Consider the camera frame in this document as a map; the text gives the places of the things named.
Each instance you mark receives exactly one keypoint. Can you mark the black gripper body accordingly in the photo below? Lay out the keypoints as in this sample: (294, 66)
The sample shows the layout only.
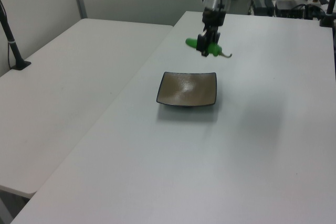
(213, 19)

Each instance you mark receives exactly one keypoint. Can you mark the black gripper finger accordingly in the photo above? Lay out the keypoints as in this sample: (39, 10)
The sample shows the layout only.
(204, 44)
(216, 37)

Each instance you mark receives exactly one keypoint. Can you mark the green chili pepper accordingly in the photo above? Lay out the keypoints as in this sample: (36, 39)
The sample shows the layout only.
(214, 49)

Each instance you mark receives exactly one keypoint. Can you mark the square brown ceramic plate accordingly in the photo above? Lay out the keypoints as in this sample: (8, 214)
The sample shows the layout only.
(187, 89)

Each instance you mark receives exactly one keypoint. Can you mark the black electronics box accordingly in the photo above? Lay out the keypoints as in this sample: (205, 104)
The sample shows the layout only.
(262, 3)

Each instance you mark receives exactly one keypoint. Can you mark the black clamp pole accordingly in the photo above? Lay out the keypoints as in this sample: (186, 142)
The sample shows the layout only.
(328, 11)

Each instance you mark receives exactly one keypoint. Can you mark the black pole with white band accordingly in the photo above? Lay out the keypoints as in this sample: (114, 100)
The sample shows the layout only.
(11, 43)

